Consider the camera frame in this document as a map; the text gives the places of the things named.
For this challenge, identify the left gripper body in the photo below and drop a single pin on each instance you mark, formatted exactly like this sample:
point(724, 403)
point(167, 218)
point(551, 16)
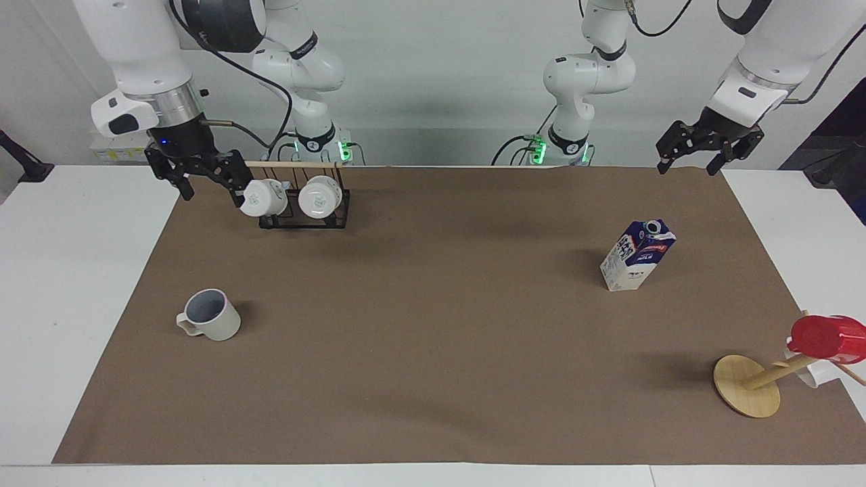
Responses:
point(729, 127)

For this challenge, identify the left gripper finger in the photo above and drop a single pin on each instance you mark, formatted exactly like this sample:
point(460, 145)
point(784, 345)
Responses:
point(673, 141)
point(731, 152)

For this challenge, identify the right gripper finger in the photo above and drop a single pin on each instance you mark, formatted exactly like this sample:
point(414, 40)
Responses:
point(177, 181)
point(233, 177)

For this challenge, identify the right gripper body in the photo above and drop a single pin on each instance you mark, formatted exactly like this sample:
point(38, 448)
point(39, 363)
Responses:
point(181, 142)

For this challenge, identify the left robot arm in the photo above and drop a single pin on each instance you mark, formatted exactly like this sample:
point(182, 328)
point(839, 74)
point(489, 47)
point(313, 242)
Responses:
point(582, 78)

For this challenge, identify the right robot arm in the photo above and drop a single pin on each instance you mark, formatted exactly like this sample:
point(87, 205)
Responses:
point(142, 54)

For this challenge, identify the white cup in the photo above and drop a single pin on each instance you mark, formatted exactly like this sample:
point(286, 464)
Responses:
point(260, 198)
point(318, 197)

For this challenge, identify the blue white milk carton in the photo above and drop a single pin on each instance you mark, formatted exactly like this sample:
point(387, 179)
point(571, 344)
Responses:
point(629, 260)

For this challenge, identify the red cup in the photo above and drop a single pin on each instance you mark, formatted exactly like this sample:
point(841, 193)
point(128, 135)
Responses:
point(825, 338)

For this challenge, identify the black stand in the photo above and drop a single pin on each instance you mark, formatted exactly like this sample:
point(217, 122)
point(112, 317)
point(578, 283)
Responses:
point(24, 166)
point(835, 155)

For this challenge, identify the grey mug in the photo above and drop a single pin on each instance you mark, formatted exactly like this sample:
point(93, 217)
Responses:
point(220, 325)

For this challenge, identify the wooden mug tree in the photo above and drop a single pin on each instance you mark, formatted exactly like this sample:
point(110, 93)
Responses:
point(744, 385)

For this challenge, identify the white mug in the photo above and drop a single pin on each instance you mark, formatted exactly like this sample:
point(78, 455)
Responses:
point(815, 373)

